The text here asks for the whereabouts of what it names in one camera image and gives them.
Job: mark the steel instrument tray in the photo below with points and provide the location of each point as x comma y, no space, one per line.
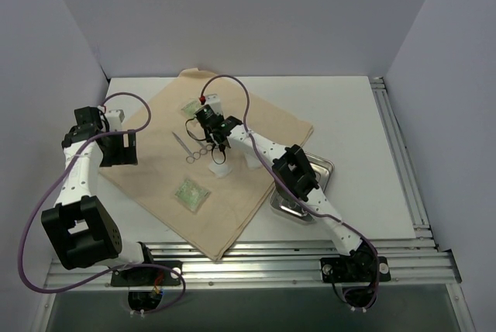
299,171

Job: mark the white gauze pad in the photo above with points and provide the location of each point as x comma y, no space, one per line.
219,170
252,161

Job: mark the green gauze packet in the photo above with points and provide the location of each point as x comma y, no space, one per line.
191,195
190,108

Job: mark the aluminium rail frame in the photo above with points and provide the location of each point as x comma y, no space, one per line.
354,128

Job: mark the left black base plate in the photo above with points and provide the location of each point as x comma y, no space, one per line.
136,277

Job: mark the lower green gauze packet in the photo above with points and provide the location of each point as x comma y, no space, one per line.
191,195

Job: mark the right white gauze pad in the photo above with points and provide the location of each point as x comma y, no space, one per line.
252,161

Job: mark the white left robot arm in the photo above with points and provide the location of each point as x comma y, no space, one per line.
79,227

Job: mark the upper green gauze packet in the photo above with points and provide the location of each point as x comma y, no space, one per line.
190,108

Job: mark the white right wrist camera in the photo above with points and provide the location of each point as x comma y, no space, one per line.
213,101

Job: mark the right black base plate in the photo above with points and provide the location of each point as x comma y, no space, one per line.
354,270

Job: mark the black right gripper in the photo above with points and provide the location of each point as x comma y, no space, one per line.
218,138

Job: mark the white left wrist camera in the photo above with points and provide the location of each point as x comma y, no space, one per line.
113,120

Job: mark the left white gauze pad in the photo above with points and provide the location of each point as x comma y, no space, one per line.
219,170

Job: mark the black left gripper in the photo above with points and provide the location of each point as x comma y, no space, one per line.
119,150

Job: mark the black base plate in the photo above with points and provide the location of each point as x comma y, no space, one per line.
354,270
136,277

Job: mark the beige cloth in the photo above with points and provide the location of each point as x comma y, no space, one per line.
140,197

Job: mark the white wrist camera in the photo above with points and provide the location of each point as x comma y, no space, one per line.
113,120
213,101

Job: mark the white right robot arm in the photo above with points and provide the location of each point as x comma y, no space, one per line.
346,239

